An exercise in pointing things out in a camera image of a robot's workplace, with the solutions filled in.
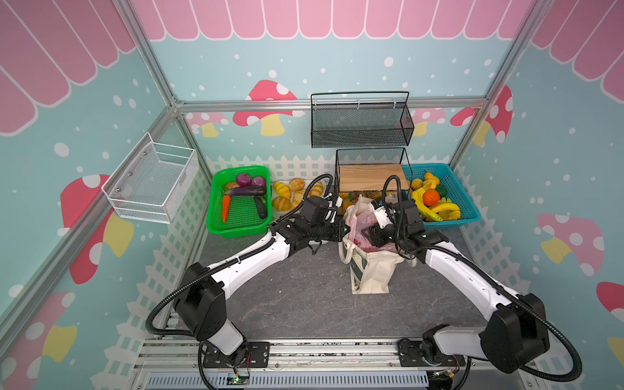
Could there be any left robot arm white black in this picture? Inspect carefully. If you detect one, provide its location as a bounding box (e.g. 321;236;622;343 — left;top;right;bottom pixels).
145;174;349;362

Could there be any white wire wall basket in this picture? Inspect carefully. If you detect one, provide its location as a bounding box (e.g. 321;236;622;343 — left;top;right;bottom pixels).
102;133;199;224

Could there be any yellow banana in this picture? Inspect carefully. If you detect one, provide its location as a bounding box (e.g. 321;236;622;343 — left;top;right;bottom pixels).
411;188;462;222

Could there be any striped bread roll middle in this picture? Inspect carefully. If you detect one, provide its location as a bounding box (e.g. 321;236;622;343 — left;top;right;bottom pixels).
291;190;305;211

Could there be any black mesh wall basket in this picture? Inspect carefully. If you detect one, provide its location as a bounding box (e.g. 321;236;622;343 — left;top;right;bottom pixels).
310;91;415;149

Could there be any white bread tray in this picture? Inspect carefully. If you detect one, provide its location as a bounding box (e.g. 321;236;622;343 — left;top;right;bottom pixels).
269;175;334;228

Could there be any striped bread roll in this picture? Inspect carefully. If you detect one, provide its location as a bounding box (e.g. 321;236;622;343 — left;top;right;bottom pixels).
273;182;291;200
291;190;305;211

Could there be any purple eggplant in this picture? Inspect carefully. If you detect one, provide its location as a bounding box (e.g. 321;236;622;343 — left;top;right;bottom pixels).
224;185;267;197

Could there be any black wire shelf rack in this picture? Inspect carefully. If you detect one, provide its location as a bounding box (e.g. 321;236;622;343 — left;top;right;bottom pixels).
335;147;413;193

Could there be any pink plastic grocery bag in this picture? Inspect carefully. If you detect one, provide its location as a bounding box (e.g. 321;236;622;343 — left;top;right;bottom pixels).
347;211;396;253

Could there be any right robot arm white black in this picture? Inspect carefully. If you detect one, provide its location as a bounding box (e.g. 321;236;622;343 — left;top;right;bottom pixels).
373;175;583;383

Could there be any green plastic basket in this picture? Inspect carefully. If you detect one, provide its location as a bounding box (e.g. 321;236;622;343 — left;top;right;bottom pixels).
206;166;272;238

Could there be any long bread roll right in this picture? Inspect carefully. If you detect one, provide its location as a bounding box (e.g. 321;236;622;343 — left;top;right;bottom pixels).
309;181;325;198

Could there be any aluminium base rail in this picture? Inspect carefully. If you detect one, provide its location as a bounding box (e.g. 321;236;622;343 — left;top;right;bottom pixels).
126;337;537;390

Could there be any bread roll front left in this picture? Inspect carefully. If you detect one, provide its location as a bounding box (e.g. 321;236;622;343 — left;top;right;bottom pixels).
271;197;291;213

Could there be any round bread roll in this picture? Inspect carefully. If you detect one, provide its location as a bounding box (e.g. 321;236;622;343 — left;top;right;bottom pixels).
289;178;306;192

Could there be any purple onion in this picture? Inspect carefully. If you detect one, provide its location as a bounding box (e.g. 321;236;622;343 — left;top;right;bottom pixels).
236;173;253;187
251;176;266;188

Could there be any striped bread roll left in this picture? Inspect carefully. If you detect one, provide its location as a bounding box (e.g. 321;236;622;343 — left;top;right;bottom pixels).
273;182;291;200

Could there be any orange yellow candy bag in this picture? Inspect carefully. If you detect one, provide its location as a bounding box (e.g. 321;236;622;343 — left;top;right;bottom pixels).
339;192;361;213

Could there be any teal plastic basket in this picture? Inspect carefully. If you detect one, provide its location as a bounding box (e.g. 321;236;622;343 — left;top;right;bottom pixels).
402;162;481;230

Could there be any orange fruit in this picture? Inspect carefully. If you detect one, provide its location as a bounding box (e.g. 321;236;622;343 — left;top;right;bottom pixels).
422;189;441;207

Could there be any canvas tote bag leaf print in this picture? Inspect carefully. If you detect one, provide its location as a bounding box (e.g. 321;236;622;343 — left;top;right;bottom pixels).
338;197;405;295

